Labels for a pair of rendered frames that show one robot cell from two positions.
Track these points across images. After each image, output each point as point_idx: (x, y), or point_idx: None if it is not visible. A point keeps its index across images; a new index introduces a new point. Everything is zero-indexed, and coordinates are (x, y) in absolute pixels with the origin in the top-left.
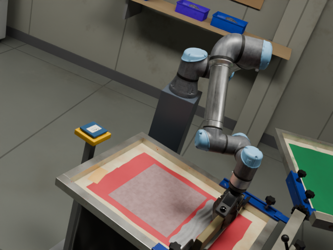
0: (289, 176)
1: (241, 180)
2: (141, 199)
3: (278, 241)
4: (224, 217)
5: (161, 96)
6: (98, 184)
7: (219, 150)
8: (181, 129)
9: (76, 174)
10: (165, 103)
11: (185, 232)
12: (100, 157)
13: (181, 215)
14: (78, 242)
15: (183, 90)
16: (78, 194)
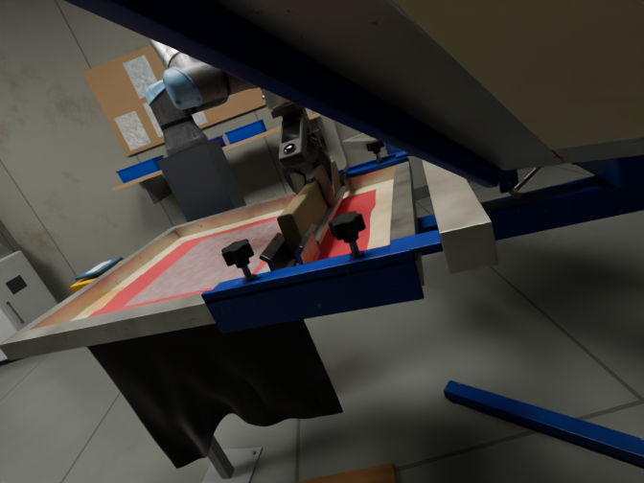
0: (386, 145)
1: None
2: (189, 274)
3: None
4: (300, 154)
5: (163, 168)
6: (104, 307)
7: (215, 79)
8: (220, 191)
9: (45, 318)
10: (175, 174)
11: None
12: (100, 278)
13: (264, 246)
14: (157, 428)
15: (180, 139)
16: (42, 335)
